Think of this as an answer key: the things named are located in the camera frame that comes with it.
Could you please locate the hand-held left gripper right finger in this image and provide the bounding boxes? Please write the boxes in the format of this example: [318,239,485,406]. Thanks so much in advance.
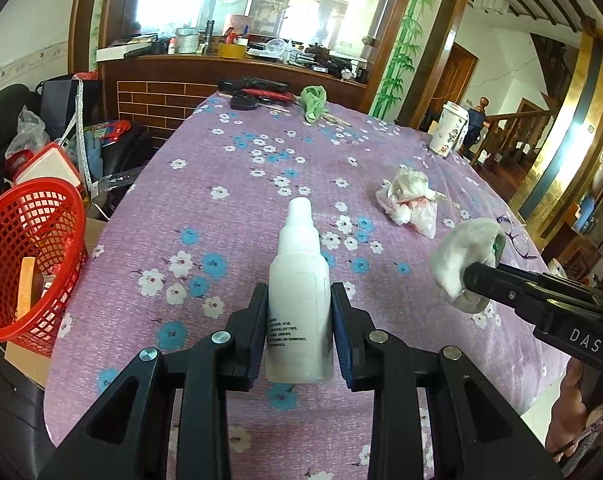
[330,282,565,480]

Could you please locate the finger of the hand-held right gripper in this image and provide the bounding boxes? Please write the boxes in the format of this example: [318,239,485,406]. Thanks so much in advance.
[464,262,547,307]
[492,236,603,302]

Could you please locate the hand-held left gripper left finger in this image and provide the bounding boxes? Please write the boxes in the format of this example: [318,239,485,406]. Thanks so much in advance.
[38,282,269,480]

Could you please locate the white sock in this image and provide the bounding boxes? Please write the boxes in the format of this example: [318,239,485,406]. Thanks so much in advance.
[431,217,507,313]

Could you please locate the white plastic bottle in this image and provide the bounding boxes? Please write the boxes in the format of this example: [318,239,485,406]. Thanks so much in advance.
[265,197,335,383]

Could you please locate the red plastic basket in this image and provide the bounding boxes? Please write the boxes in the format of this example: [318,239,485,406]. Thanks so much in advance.
[0,180,89,343]

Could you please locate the person's right hand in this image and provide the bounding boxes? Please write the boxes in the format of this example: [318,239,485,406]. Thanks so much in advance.
[545,358,603,463]

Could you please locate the purple eyeglasses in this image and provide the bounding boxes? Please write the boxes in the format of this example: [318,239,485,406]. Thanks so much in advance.
[496,214,538,260]

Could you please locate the clear red printed plastic bag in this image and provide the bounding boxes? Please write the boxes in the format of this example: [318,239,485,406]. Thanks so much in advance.
[376,185,438,238]

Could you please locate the blue water bottle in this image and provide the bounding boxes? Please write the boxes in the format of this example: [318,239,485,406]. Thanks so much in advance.
[579,197,596,233]

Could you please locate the wooden stair railing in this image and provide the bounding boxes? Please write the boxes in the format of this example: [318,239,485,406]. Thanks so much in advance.
[469,97,557,171]

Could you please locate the white printed paper cup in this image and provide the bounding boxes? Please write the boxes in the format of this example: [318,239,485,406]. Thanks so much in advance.
[429,101,469,157]

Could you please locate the purple floral tablecloth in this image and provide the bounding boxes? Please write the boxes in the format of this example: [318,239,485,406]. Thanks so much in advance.
[44,89,575,480]

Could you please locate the green cloth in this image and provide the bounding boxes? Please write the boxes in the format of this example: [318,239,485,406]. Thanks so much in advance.
[300,86,331,123]

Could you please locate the black pliers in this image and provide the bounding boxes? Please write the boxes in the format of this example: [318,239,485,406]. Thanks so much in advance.
[218,76,289,92]

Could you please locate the wooden counter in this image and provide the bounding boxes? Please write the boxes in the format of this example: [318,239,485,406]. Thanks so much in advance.
[101,55,369,146]

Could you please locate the white box with red trim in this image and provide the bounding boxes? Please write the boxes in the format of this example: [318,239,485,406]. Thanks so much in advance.
[14,142,83,196]

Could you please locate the white measuring tape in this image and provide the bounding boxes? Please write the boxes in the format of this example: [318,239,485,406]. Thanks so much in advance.
[61,77,100,201]

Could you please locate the black bag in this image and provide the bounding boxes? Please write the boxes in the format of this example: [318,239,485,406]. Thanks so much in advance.
[36,75,103,131]

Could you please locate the round metal tin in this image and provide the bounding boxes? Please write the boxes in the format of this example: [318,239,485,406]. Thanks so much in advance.
[174,27,202,55]

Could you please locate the red handled tool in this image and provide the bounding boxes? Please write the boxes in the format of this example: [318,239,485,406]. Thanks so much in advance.
[241,88,292,105]

